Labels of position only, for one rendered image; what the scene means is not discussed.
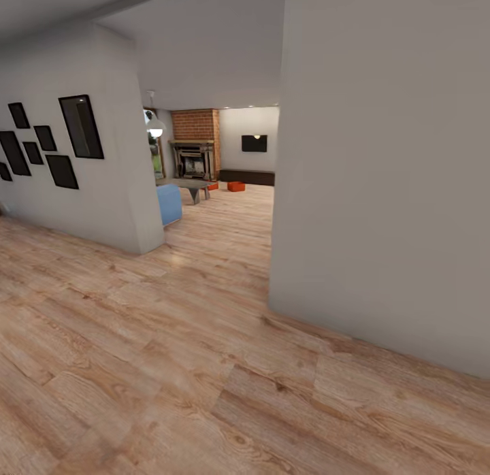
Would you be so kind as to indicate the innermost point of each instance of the door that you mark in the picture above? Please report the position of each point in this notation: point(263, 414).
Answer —
point(155, 149)

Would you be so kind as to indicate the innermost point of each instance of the sofa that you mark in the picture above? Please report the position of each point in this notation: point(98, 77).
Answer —
point(170, 203)

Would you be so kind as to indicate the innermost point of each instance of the coffee table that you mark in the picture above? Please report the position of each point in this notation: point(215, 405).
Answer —
point(192, 185)

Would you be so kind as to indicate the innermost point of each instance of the room light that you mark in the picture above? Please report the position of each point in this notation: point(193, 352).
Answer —
point(154, 123)

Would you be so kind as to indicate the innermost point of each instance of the wood fireplace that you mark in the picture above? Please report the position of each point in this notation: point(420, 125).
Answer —
point(194, 160)

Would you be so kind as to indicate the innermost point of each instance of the cabinet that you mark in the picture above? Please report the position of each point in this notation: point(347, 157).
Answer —
point(248, 176)

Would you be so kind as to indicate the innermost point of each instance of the wall mounted tv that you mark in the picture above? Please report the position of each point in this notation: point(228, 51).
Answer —
point(254, 143)

